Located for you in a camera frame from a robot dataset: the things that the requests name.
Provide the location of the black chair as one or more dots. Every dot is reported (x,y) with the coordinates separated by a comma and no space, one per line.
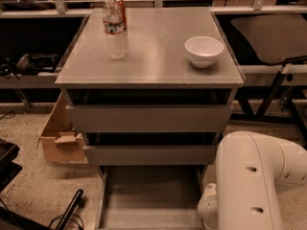
(277,39)

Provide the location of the white ceramic bowl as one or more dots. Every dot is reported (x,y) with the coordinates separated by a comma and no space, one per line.
(203,51)

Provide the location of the red soda can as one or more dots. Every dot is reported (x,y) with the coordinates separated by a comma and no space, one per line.
(122,7)

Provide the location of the grey top drawer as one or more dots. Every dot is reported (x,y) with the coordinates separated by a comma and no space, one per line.
(149,118)

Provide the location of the brown cardboard box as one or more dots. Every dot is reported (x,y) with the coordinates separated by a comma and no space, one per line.
(61,143)

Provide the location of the black headphones on shelf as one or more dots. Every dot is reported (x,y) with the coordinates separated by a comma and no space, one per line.
(29,65)

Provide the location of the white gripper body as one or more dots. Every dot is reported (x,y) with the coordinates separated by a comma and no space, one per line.
(207,205)

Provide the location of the metal shelf frame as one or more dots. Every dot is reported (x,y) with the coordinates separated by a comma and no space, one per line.
(46,32)

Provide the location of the grey middle drawer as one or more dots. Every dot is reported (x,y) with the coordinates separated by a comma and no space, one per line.
(149,155)

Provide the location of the grey bottom drawer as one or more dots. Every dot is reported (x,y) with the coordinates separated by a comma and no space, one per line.
(150,198)

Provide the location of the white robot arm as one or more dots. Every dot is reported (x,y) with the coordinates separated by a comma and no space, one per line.
(251,170)

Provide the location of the grey drawer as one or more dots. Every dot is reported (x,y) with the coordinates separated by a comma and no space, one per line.
(149,155)
(150,198)
(149,118)

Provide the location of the grey drawer cabinet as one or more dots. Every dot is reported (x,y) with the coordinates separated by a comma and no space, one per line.
(155,71)

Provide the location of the clear plastic water bottle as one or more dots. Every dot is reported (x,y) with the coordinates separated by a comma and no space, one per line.
(114,29)

